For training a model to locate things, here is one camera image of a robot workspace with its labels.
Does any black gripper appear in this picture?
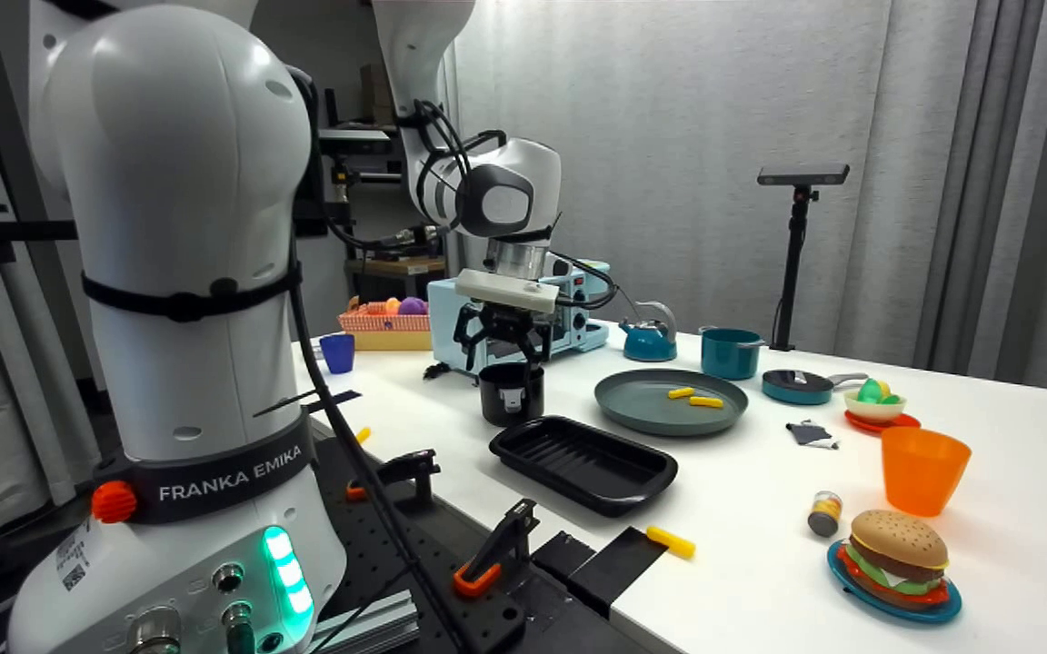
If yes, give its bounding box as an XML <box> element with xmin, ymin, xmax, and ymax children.
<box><xmin>450</xmin><ymin>301</ymin><xmax>552</xmax><ymax>371</ymax></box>

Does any small black pot grey handle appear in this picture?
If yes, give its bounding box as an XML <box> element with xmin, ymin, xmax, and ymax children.
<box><xmin>475</xmin><ymin>361</ymin><xmax>547</xmax><ymax>428</ymax></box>

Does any grey round plate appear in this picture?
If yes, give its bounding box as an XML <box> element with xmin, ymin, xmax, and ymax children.
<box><xmin>592</xmin><ymin>368</ymin><xmax>751</xmax><ymax>444</ymax></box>

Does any teal cooking pot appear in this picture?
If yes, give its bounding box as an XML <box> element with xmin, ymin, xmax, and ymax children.
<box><xmin>696</xmin><ymin>325</ymin><xmax>768</xmax><ymax>385</ymax></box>

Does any black ridged grill tray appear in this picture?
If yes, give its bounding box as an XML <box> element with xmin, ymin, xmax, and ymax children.
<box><xmin>488</xmin><ymin>415</ymin><xmax>684</xmax><ymax>520</ymax></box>

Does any teal toy kettle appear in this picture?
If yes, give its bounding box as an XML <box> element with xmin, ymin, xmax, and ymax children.
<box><xmin>618</xmin><ymin>298</ymin><xmax>684</xmax><ymax>368</ymax></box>

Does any blue cup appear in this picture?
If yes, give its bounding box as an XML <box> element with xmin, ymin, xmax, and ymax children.
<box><xmin>315</xmin><ymin>330</ymin><xmax>361</xmax><ymax>376</ymax></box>

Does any black clamp orange tip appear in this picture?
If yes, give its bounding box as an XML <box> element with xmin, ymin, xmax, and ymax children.
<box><xmin>343</xmin><ymin>445</ymin><xmax>443</xmax><ymax>503</ymax></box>
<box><xmin>450</xmin><ymin>494</ymin><xmax>540</xmax><ymax>608</ymax></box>

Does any dark background shelf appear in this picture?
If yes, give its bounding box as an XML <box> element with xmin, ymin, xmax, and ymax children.
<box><xmin>289</xmin><ymin>58</ymin><xmax>443</xmax><ymax>306</ymax></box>

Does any black perforated base board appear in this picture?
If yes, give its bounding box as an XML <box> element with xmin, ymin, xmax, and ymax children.
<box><xmin>303</xmin><ymin>420</ymin><xmax>635</xmax><ymax>654</ymax></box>

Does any small teal frying pan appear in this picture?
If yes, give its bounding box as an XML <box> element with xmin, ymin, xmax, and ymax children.
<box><xmin>758</xmin><ymin>368</ymin><xmax>871</xmax><ymax>410</ymax></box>

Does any small black grey toy piece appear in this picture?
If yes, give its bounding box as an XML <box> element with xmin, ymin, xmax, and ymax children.
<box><xmin>785</xmin><ymin>415</ymin><xmax>843</xmax><ymax>454</ymax></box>

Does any small yellow spice can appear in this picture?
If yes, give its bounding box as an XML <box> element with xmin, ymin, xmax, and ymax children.
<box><xmin>803</xmin><ymin>485</ymin><xmax>847</xmax><ymax>540</ymax></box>

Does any green yellow toy food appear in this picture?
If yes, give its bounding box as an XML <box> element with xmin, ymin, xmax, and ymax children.
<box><xmin>843</xmin><ymin>375</ymin><xmax>910</xmax><ymax>426</ymax></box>

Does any small red saucer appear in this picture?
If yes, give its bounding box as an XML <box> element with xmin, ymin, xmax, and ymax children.
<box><xmin>838</xmin><ymin>405</ymin><xmax>922</xmax><ymax>440</ymax></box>

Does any orange plastic cup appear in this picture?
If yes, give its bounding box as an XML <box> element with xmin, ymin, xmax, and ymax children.
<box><xmin>879</xmin><ymin>420</ymin><xmax>974</xmax><ymax>520</ymax></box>

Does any small teal saucer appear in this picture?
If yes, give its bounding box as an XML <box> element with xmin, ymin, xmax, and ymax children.
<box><xmin>826</xmin><ymin>537</ymin><xmax>967</xmax><ymax>629</ymax></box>

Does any toy burger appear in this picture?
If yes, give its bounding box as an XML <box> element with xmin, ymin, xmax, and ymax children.
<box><xmin>843</xmin><ymin>503</ymin><xmax>953</xmax><ymax>610</ymax></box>

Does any grey curtain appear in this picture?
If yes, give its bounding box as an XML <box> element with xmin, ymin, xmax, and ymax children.
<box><xmin>446</xmin><ymin>0</ymin><xmax>1047</xmax><ymax>394</ymax></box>

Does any small black flat bracket plate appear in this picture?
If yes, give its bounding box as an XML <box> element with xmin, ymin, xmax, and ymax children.
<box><xmin>532</xmin><ymin>525</ymin><xmax>598</xmax><ymax>583</ymax></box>

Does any large black flat bracket plate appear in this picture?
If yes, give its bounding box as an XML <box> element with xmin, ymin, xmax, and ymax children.
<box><xmin>563</xmin><ymin>523</ymin><xmax>671</xmax><ymax>616</ymax></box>

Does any black camera stand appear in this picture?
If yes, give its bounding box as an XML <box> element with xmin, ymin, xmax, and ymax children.
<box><xmin>751</xmin><ymin>164</ymin><xmax>854</xmax><ymax>354</ymax></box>

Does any aluminium profile rail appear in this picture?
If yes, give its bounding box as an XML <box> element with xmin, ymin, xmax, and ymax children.
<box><xmin>303</xmin><ymin>583</ymin><xmax>424</xmax><ymax>654</ymax></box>

